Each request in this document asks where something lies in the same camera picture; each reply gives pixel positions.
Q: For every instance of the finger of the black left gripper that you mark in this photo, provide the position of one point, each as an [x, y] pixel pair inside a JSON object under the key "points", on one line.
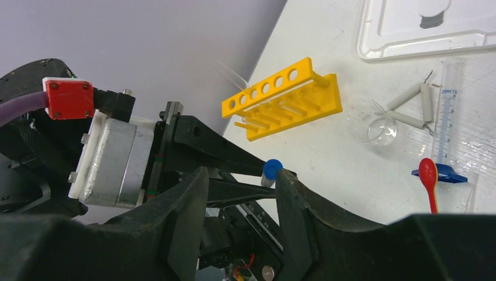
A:
{"points": [[225, 193], [187, 143]]}

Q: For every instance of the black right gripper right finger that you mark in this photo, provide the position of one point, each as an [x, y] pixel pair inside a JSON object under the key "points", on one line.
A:
{"points": [[323, 241]]}

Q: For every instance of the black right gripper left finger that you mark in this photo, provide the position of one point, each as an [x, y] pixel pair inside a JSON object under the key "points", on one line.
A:
{"points": [[158, 240]]}

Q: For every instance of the blue capped test tube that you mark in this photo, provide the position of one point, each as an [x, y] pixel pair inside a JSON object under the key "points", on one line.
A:
{"points": [[270, 169]]}

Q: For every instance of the yellow test tube rack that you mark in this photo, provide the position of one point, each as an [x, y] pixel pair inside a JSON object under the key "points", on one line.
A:
{"points": [[293, 96]]}

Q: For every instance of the large clear test tube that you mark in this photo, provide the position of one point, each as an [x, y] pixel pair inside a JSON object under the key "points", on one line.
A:
{"points": [[232, 76]]}

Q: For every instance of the clear glass test tube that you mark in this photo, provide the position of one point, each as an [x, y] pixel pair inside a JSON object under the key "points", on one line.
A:
{"points": [[293, 108]]}

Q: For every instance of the small test tube in rack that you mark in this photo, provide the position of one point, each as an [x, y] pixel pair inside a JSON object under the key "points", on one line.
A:
{"points": [[255, 122]]}

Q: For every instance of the clear watch glass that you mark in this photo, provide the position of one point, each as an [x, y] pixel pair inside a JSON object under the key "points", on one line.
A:
{"points": [[370, 123]]}

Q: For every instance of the clear glass stirring rod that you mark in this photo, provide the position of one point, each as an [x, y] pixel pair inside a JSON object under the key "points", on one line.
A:
{"points": [[471, 199]]}

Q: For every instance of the graduated cylinder blue base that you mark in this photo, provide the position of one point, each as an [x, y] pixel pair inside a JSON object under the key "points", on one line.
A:
{"points": [[444, 127]]}

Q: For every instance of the white bin lid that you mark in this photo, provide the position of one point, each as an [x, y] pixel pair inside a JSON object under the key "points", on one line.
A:
{"points": [[401, 29]]}

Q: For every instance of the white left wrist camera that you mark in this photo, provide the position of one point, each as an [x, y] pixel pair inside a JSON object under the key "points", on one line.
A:
{"points": [[116, 148]]}

